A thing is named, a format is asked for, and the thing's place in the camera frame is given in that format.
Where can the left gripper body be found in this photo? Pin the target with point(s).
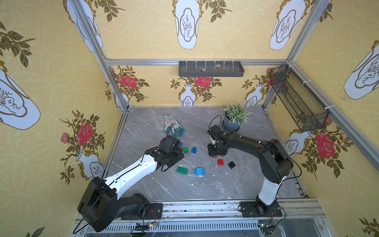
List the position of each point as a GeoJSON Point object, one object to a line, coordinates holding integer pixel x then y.
{"type": "Point", "coordinates": [174, 152]}

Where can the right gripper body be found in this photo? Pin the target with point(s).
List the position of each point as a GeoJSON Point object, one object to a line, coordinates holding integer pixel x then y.
{"type": "Point", "coordinates": [214, 147]}

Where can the light blue 2x4 brick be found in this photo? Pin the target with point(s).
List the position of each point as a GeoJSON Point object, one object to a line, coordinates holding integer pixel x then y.
{"type": "Point", "coordinates": [196, 174]}

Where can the teal 2x2 brick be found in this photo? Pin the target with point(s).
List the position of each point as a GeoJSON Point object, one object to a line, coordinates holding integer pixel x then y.
{"type": "Point", "coordinates": [200, 171]}

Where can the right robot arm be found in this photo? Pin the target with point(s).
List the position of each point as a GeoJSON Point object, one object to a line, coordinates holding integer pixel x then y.
{"type": "Point", "coordinates": [274, 161]}

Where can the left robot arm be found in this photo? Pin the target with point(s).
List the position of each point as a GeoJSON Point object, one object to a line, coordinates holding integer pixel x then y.
{"type": "Point", "coordinates": [103, 200]}

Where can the green 2x4 brick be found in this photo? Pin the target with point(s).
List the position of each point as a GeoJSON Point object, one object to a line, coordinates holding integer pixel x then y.
{"type": "Point", "coordinates": [182, 170]}

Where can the red 2x2 brick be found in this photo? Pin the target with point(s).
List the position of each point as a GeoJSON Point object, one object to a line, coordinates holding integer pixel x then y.
{"type": "Point", "coordinates": [220, 162]}

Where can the black 2x2 brick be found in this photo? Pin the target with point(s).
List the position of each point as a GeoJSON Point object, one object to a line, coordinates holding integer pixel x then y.
{"type": "Point", "coordinates": [231, 165]}

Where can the green white work glove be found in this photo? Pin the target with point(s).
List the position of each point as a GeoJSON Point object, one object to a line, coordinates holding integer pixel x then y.
{"type": "Point", "coordinates": [173, 127]}

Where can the potted plant grey pot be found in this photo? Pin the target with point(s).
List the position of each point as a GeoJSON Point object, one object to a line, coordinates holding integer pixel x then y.
{"type": "Point", "coordinates": [235, 115]}

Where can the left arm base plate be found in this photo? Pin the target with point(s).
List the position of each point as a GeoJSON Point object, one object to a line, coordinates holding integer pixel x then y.
{"type": "Point", "coordinates": [152, 211]}

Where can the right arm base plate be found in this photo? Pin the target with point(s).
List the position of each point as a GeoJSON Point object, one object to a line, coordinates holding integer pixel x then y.
{"type": "Point", "coordinates": [259, 209]}

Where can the grey wall shelf tray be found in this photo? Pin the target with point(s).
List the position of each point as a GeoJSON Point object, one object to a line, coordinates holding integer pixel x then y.
{"type": "Point", "coordinates": [211, 68]}

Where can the black wire mesh basket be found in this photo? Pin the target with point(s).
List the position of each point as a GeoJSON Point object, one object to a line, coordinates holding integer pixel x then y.
{"type": "Point", "coordinates": [304, 107]}

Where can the aluminium front rail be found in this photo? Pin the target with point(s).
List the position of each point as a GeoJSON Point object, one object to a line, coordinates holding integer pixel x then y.
{"type": "Point", "coordinates": [291, 217]}

